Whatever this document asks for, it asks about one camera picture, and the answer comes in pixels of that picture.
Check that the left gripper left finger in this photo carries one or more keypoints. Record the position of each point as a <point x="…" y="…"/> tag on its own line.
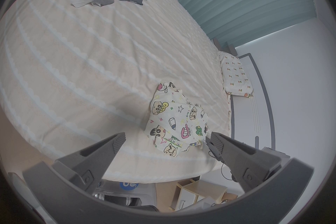
<point x="91" y="162"/>

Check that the grey bedside table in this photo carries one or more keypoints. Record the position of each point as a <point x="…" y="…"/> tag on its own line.
<point x="227" y="47"/>

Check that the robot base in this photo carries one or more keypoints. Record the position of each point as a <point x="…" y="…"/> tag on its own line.
<point x="126" y="188"/>

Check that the pale wooden cabinet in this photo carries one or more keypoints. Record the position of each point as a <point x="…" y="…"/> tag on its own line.
<point x="199" y="188"/>

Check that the white printed pillow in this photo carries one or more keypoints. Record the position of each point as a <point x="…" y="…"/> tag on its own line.
<point x="236" y="76"/>

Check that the bed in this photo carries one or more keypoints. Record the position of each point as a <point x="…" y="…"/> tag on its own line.
<point x="91" y="60"/>

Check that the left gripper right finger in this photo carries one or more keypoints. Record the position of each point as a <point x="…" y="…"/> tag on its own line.
<point x="246" y="165"/>

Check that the white printed pyjama top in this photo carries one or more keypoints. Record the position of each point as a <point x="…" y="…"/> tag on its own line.
<point x="173" y="120"/>

